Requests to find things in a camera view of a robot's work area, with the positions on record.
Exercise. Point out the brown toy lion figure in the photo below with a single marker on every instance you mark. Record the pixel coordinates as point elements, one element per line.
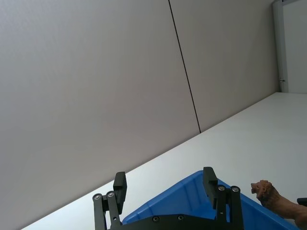
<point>275,203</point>

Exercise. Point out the small black object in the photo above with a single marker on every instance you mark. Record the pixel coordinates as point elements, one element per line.
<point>302,201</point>

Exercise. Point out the white door frame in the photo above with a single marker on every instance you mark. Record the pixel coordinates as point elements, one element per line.
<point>281,45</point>

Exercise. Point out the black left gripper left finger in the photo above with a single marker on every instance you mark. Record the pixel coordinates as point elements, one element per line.
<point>119,194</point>

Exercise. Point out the blue plastic bin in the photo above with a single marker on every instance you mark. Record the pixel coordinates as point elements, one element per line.
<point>192,195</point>

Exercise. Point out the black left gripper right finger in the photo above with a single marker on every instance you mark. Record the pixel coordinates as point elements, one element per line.
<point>214,191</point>

